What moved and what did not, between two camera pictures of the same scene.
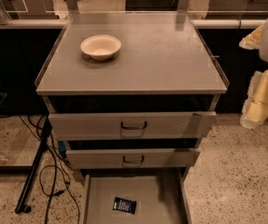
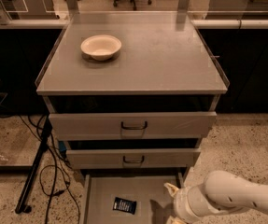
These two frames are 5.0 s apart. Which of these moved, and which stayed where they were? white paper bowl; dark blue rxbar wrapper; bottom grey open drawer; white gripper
Moved: white gripper
Stayed: bottom grey open drawer; white paper bowl; dark blue rxbar wrapper
